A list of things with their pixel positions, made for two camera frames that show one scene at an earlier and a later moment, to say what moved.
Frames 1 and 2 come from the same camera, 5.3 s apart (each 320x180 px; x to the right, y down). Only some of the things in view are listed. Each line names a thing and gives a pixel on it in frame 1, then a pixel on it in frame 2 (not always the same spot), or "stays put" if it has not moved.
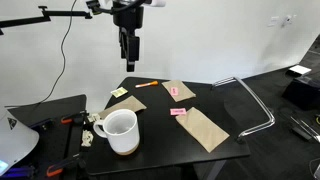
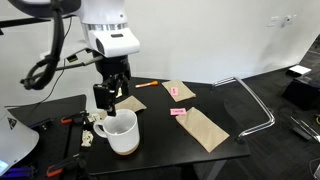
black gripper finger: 133,53 → 111,110
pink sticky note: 176,111 stays put
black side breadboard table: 61,128 stays put
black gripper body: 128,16 → 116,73
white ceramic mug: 120,127 stays put
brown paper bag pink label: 178,90 stays put
